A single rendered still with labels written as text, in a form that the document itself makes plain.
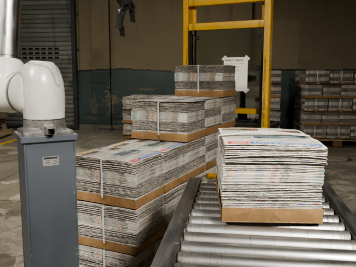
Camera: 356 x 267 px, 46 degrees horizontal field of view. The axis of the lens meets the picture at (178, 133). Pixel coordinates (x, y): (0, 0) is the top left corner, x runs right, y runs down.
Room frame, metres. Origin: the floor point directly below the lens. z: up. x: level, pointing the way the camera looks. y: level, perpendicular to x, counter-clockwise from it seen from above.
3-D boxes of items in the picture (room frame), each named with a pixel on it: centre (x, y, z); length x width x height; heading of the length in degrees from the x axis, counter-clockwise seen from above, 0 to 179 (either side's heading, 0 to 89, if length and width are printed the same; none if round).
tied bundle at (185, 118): (2.57, 0.06, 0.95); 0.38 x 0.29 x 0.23; 65
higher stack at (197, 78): (3.11, -0.21, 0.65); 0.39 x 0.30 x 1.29; 64
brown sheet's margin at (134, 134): (2.57, 0.06, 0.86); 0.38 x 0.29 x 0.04; 65
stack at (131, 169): (2.46, 0.11, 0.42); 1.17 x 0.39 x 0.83; 154
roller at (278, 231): (1.12, -0.25, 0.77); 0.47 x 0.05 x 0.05; 82
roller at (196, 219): (1.18, -0.26, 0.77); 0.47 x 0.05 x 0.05; 82
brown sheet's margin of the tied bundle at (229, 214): (1.21, -0.27, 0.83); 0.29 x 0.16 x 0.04; 87
